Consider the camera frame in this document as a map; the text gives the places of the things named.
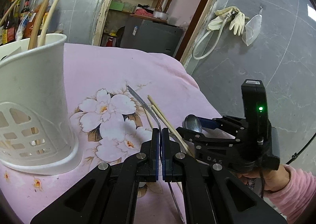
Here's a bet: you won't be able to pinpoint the metal spoon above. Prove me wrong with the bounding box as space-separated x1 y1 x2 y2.
183 114 202 133

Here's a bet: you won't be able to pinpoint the wooden chopstick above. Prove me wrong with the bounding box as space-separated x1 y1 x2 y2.
147 95 193 157
143 107 154 130
150 104 183 145

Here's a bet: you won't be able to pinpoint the right hand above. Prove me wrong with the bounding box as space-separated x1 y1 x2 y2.
236 165 290 192

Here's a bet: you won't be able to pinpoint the pink floral cloth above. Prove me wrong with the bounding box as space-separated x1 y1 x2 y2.
1 43 220 223

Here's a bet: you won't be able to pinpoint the grey cabinet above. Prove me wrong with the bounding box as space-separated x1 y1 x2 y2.
120 16 183 56

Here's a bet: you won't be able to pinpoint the clear plastic bag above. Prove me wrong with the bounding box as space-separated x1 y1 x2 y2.
242 7 262 46

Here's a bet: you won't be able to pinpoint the white rubber gloves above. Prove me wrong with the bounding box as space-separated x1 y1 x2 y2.
207 6 250 36

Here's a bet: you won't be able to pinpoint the metal pot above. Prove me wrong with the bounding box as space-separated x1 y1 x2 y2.
153 10 168 21

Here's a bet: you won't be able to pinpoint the white plastic utensil holder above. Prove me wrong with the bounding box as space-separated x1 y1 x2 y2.
1 34 82 175

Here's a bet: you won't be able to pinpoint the chopstick in holder dark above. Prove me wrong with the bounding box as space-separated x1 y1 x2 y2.
28 0 49 50

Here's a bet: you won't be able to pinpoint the chopstick in holder pale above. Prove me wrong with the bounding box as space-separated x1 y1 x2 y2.
38 0 59 47

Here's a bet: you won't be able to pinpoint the soy sauce bottle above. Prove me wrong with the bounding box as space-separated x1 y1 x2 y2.
2 7 16 45

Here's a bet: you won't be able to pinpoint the chopstick in holder thin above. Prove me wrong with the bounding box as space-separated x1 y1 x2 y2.
0 0 20 26

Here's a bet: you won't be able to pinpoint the white hose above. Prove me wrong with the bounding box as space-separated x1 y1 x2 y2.
192 15 229 61

